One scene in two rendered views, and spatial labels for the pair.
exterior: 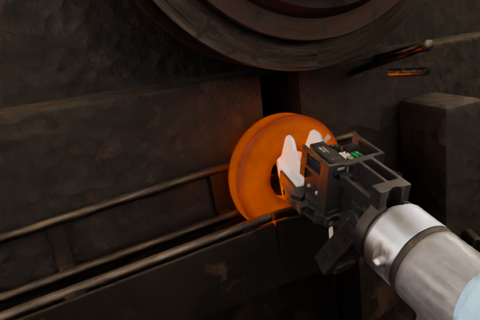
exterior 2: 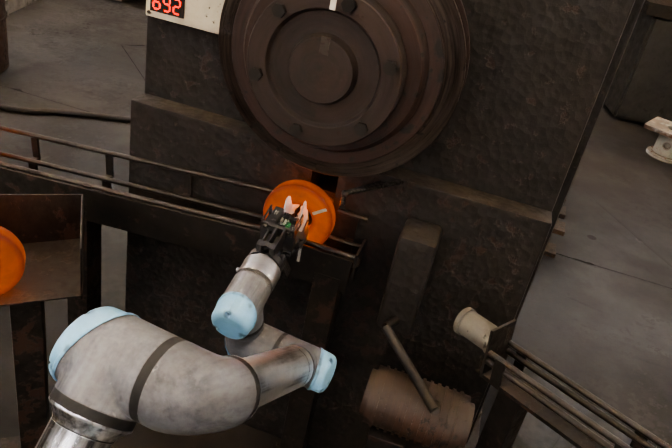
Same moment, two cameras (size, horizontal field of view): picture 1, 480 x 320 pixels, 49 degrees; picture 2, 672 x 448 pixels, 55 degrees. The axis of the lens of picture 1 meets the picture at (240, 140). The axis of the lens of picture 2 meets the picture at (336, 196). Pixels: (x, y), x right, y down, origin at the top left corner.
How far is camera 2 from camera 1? 0.99 m
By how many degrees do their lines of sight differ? 35
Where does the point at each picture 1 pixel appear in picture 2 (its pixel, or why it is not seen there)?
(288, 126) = (301, 191)
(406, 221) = (253, 261)
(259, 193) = not seen: hidden behind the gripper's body
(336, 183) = (265, 230)
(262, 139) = (283, 190)
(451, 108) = (403, 238)
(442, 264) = (236, 281)
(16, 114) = (188, 116)
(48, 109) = (202, 120)
